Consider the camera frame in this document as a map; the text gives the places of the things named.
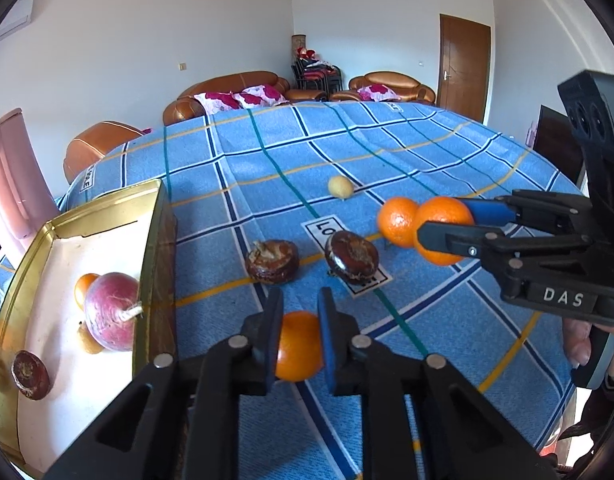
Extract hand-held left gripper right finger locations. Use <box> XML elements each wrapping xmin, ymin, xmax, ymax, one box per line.
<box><xmin>317</xmin><ymin>287</ymin><xmax>560</xmax><ymax>480</ymax></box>

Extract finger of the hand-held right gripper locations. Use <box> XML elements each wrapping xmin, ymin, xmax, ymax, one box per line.
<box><xmin>459</xmin><ymin>190</ymin><xmax>592</xmax><ymax>236</ymax></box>
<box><xmin>417</xmin><ymin>222</ymin><xmax>595</xmax><ymax>281</ymax></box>

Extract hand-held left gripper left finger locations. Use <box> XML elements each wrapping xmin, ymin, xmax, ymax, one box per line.
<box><xmin>44</xmin><ymin>287</ymin><xmax>285</xmax><ymax>480</ymax></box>

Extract orange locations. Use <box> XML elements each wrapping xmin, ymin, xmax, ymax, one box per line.
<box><xmin>414</xmin><ymin>196</ymin><xmax>475</xmax><ymax>267</ymax></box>
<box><xmin>377</xmin><ymin>197</ymin><xmax>420</xmax><ymax>248</ymax></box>
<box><xmin>275</xmin><ymin>311</ymin><xmax>324</xmax><ymax>382</ymax></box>
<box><xmin>74</xmin><ymin>273</ymin><xmax>100</xmax><ymax>311</ymax></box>

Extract brown water chestnut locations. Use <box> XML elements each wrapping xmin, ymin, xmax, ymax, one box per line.
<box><xmin>246</xmin><ymin>240</ymin><xmax>300</xmax><ymax>285</ymax></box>
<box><xmin>325</xmin><ymin>231</ymin><xmax>380</xmax><ymax>283</ymax></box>
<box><xmin>12</xmin><ymin>350</ymin><xmax>51</xmax><ymax>401</ymax></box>

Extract pale yellow longan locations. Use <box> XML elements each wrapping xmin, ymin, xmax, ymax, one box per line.
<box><xmin>328</xmin><ymin>176</ymin><xmax>355</xmax><ymax>198</ymax></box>

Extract purple-red radish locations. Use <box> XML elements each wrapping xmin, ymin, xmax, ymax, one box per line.
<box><xmin>84</xmin><ymin>272</ymin><xmax>146</xmax><ymax>352</ymax></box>

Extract brownish longan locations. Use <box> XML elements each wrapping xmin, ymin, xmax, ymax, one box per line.
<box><xmin>77</xmin><ymin>322</ymin><xmax>105</xmax><ymax>355</ymax></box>

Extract gold tin box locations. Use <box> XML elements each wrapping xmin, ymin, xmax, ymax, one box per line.
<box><xmin>0</xmin><ymin>178</ymin><xmax>178</xmax><ymax>471</ymax></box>

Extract person's right hand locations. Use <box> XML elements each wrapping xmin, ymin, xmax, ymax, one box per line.
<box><xmin>562</xmin><ymin>321</ymin><xmax>592</xmax><ymax>367</ymax></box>

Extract black television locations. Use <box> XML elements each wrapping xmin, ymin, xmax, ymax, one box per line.
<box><xmin>534</xmin><ymin>105</ymin><xmax>588</xmax><ymax>186</ymax></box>

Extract brown wooden door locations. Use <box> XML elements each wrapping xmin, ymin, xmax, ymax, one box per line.
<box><xmin>439</xmin><ymin>14</ymin><xmax>491</xmax><ymax>123</ymax></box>

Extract brown leather armchair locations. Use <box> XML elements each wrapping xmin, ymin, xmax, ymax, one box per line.
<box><xmin>332</xmin><ymin>71</ymin><xmax>436</xmax><ymax>106</ymax></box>
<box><xmin>63</xmin><ymin>121</ymin><xmax>148</xmax><ymax>186</ymax></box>

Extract blue checkered tablecloth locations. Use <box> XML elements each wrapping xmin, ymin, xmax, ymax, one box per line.
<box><xmin>0</xmin><ymin>100</ymin><xmax>588</xmax><ymax>480</ymax></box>

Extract stacked dark chairs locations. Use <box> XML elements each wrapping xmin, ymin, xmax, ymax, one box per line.
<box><xmin>292</xmin><ymin>55</ymin><xmax>342</xmax><ymax>93</ymax></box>

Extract long brown leather sofa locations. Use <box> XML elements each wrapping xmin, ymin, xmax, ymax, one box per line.
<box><xmin>162</xmin><ymin>71</ymin><xmax>328</xmax><ymax>126</ymax></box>

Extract pink electric kettle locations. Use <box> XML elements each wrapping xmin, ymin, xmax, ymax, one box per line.
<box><xmin>0</xmin><ymin>108</ymin><xmax>60</xmax><ymax>253</ymax></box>

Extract white air conditioner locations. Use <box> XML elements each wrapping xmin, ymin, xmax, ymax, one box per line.
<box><xmin>0</xmin><ymin>0</ymin><xmax>35</xmax><ymax>46</ymax></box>

